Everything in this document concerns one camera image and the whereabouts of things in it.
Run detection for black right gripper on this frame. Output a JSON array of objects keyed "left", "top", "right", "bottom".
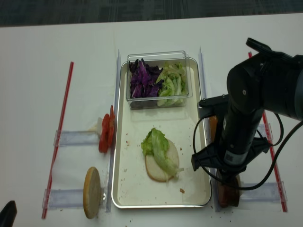
[{"left": 191, "top": 98, "right": 270, "bottom": 187}]

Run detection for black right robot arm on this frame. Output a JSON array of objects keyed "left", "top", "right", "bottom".
[{"left": 191, "top": 38, "right": 303, "bottom": 189}]

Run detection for green lettuce leaf on bun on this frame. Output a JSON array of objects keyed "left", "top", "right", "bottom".
[{"left": 141, "top": 128, "right": 184, "bottom": 179}]

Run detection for green lettuce in box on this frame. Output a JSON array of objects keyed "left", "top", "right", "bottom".
[{"left": 156, "top": 62, "right": 187, "bottom": 106}]

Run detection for back tomato slice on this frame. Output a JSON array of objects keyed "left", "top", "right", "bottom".
[{"left": 107, "top": 106, "right": 115, "bottom": 147}]

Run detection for tomato slice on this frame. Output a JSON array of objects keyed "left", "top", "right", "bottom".
[
  {"left": 98, "top": 114, "right": 110, "bottom": 153},
  {"left": 107, "top": 106, "right": 115, "bottom": 147}
]

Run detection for front tomato slice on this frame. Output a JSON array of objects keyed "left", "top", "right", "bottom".
[{"left": 98, "top": 114, "right": 110, "bottom": 153}]

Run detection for white pusher block tomato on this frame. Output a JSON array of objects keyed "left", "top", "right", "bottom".
[{"left": 88, "top": 117, "right": 103, "bottom": 138}]

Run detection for bottom bun slice on tray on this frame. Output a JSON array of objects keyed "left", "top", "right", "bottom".
[{"left": 145, "top": 140, "right": 179, "bottom": 182}]

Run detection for cream rectangular metal tray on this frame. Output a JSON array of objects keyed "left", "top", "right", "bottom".
[{"left": 112, "top": 58, "right": 212, "bottom": 209}]

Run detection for clear plastic salad box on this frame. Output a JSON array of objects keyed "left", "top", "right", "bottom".
[{"left": 126, "top": 51, "right": 191, "bottom": 110}]

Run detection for right red strip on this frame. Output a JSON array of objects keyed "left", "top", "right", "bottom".
[{"left": 248, "top": 52, "right": 288, "bottom": 212}]

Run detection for red strip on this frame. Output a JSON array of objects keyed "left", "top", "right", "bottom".
[
  {"left": 248, "top": 52, "right": 288, "bottom": 212},
  {"left": 41, "top": 61, "right": 74, "bottom": 220}
]

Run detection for purple cabbage leaves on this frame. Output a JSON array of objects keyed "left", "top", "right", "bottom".
[{"left": 129, "top": 59, "right": 164, "bottom": 98}]

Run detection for upright bun half left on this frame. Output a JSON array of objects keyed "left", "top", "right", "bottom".
[{"left": 83, "top": 166, "right": 101, "bottom": 219}]

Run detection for left red strip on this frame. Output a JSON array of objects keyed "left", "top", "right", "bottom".
[{"left": 41, "top": 61, "right": 74, "bottom": 220}]

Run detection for lower right clear holder rail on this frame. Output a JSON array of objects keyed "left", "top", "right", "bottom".
[{"left": 240, "top": 182, "right": 287, "bottom": 202}]

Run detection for clear holder rail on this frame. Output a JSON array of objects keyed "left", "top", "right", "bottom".
[
  {"left": 53, "top": 131, "right": 99, "bottom": 147},
  {"left": 240, "top": 182, "right": 287, "bottom": 202},
  {"left": 255, "top": 124, "right": 273, "bottom": 143},
  {"left": 42, "top": 188, "right": 107, "bottom": 210}
]

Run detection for upper right clear holder rail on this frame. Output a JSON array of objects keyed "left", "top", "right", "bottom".
[{"left": 255, "top": 124, "right": 273, "bottom": 143}]

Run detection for upper left clear holder rail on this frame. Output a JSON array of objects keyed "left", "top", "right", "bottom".
[{"left": 53, "top": 131, "right": 99, "bottom": 147}]

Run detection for lower left clear holder rail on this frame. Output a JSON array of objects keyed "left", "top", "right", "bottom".
[{"left": 42, "top": 188, "right": 107, "bottom": 210}]

